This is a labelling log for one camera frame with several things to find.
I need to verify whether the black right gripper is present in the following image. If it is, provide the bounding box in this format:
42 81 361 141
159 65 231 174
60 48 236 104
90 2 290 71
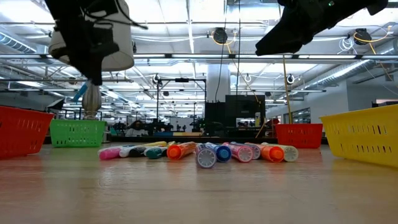
255 0 343 57

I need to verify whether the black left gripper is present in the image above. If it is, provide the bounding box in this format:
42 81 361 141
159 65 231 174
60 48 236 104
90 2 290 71
55 6 121 86

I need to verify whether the green plastic basket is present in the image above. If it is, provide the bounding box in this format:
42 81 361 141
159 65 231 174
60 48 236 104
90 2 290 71
49 119 107 148

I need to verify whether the pink-capped thin marker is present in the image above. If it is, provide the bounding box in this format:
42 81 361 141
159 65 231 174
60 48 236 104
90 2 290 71
98 146 125 161

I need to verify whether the black-capped thin marker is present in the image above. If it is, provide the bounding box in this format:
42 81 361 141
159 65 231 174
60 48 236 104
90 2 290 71
119 145 147 158

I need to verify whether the red plastic basket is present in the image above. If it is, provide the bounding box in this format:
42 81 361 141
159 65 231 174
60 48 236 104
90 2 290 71
0 105 55 160
275 123 323 149

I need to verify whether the teal-capped thin marker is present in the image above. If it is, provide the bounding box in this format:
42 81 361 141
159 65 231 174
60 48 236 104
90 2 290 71
143 146 169 160

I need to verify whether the pale yellow-green highlighter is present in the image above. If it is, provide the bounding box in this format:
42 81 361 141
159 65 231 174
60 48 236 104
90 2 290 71
262 142 299 163

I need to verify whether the orange fat marker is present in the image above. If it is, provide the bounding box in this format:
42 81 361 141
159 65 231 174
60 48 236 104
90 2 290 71
167 141 197 161
245 142 285 164

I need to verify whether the pink fat marker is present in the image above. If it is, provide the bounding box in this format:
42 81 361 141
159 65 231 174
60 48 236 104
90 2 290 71
223 142 254 163

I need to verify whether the yellow plastic basket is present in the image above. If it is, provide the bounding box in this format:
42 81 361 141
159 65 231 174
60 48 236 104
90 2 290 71
320 104 398 169

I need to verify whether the purple fat marker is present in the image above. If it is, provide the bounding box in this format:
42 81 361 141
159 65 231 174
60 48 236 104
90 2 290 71
195 142 218 169

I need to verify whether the white shade silver table lamp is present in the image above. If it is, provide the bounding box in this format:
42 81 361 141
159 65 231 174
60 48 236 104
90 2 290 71
48 0 135 121

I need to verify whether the person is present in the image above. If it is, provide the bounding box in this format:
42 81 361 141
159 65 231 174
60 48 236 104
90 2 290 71
125 119 149 138

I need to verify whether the black equipment cabinet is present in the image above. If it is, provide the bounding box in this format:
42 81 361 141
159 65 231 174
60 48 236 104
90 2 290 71
204 94 267 138

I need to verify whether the black hanging cable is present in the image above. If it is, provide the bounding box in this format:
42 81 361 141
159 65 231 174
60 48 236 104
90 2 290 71
237 0 242 96

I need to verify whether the yellow hanging cable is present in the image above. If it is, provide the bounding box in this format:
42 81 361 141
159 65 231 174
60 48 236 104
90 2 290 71
281 55 294 125

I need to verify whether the black ceiling cable reel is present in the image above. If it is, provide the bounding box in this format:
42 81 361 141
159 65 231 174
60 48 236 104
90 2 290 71
211 27 229 45
353 27 373 46

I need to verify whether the silver ventilation duct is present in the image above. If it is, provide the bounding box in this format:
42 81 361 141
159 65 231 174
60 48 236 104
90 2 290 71
306 58 376 91

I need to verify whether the black metal frame stand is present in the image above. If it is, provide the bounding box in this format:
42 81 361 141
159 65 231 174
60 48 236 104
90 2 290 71
156 77 208 133

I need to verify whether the black aluminium table frame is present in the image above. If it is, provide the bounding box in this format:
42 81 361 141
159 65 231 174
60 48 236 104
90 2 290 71
43 135 329 145

